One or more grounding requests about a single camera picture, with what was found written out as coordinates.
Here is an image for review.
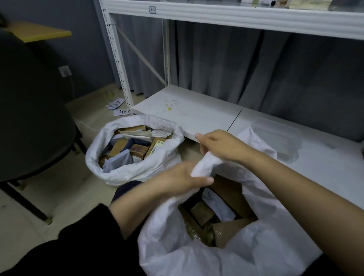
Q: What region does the dark brown small box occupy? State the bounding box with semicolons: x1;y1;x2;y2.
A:
189;200;216;227

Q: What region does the small brown cardboard box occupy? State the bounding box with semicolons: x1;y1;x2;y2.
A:
130;143;150;160

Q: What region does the clear plastic container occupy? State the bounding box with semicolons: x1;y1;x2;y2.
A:
250;117;302;164

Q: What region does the person's right hand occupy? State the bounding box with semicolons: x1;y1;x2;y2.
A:
195;129;257;166

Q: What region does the white metal shelf rack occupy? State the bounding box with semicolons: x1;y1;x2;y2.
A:
98;0;364;211

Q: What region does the brown box with barcode label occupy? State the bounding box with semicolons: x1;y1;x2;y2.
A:
143;137;168;160

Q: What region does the person's right forearm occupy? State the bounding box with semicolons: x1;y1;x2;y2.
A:
243;148;364;275

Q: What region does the white sack with rolled rim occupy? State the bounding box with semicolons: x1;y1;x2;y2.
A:
85;114;185;187

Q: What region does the person's black sleeve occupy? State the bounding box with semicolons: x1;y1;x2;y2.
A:
0;180;148;276

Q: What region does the grey poly mailer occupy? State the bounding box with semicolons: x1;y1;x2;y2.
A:
102;156;134;174

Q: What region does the grey curtain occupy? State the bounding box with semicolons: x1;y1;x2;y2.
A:
112;14;364;143

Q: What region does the person's left forearm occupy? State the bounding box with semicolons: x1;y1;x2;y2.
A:
109;177;163;240

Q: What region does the brown cardboard flap box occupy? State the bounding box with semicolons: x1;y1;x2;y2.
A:
211;217;259;249

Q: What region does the crumpled white paper label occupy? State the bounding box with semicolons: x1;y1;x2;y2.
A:
106;98;126;110

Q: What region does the large white woven sack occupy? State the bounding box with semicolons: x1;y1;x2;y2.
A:
138;126;364;276

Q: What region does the person's left hand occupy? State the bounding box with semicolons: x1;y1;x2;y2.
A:
154;162;214;200

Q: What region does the black chair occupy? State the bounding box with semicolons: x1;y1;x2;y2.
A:
0;27;87;226

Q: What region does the tall brown cardboard box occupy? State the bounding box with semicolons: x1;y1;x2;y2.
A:
209;174;255;220

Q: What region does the yellow table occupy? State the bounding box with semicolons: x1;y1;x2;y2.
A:
2;22;72;43

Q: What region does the beige packet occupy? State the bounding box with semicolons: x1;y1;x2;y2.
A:
284;0;333;12

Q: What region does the white envelope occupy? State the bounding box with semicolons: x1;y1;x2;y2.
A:
117;129;153;140

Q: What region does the white plastic packet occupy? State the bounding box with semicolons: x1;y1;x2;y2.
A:
201;187;237;223

